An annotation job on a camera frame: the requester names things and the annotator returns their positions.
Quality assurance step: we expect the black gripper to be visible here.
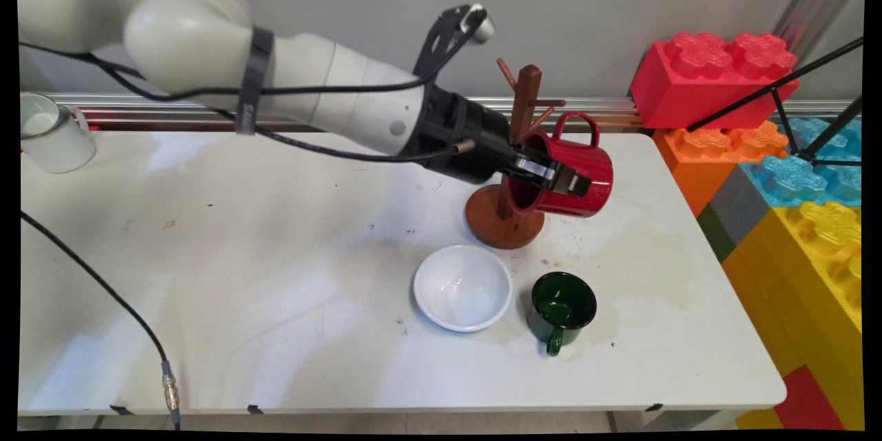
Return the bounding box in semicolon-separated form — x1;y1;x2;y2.
400;83;593;198

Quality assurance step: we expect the red enamel mug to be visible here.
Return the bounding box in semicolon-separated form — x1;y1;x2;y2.
508;111;615;218

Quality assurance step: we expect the brown wooden mug tree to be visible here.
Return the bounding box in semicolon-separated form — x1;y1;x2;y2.
465;58;567;250

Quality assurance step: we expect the dark green enamel mug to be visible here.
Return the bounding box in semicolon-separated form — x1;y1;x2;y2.
527;271;598;358

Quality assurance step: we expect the orange giant toy brick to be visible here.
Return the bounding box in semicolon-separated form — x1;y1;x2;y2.
653;121;790;218

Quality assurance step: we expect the white ceramic bowl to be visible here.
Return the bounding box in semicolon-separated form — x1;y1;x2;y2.
413;244;513;333

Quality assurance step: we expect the red giant toy brick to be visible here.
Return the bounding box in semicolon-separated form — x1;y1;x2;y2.
629;32;801;130

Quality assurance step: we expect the green giant toy brick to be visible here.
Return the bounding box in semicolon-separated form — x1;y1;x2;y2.
697;204;737;263

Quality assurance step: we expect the grey giant toy brick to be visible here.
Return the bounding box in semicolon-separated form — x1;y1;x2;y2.
708;164;774;245

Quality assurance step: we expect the blue giant toy brick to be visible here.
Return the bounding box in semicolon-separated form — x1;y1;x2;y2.
739;116;862;207

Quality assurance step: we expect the yellow giant toy brick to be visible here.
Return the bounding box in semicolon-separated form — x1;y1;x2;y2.
720;201;863;431

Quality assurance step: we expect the slanted aluminium profile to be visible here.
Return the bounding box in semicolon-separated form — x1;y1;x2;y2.
772;0;865;59

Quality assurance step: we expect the small red toy brick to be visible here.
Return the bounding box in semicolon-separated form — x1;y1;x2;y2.
774;365;846;431

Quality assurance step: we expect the white mug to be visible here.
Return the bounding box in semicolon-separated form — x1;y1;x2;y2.
19;92;96;175

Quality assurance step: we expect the black cable with brass plug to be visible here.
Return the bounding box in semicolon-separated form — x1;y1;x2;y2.
19;41;478;165

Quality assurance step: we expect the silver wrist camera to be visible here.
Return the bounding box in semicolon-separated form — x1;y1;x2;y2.
467;4;497;44

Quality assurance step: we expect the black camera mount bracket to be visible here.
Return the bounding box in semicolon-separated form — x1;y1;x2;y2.
412;5;476;80

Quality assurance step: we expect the horizontal aluminium rail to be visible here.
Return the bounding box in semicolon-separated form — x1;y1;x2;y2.
41;92;645;130

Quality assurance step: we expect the black cable to wrist camera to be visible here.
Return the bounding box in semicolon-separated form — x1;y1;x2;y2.
19;10;486;99

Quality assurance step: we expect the black velcro strap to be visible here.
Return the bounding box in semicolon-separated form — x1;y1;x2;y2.
235;26;276;136

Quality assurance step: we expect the black cable with metal connector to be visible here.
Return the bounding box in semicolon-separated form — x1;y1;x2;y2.
21;210;181;428

